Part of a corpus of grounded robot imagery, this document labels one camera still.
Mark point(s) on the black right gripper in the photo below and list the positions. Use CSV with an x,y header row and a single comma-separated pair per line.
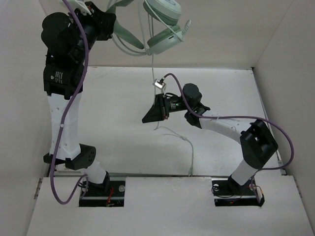
x,y
157,112

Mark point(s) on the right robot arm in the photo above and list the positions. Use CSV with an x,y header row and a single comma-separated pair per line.
x,y
257,143

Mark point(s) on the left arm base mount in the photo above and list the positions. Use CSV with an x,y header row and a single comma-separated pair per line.
x,y
95,197

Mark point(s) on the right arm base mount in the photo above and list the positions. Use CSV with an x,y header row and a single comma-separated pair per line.
x,y
226,196

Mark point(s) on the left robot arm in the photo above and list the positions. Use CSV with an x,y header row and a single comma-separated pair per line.
x,y
67,48

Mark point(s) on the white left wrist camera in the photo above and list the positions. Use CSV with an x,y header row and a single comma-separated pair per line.
x,y
77,4

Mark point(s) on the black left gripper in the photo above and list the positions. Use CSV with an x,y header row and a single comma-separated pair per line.
x,y
104,21

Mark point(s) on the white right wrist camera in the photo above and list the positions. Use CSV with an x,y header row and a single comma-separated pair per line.
x,y
159,84

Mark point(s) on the mint green headphones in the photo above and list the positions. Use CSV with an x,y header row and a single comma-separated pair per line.
x,y
160,28

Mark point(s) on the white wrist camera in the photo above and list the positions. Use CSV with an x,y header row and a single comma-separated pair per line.
x,y
159,84
77,4

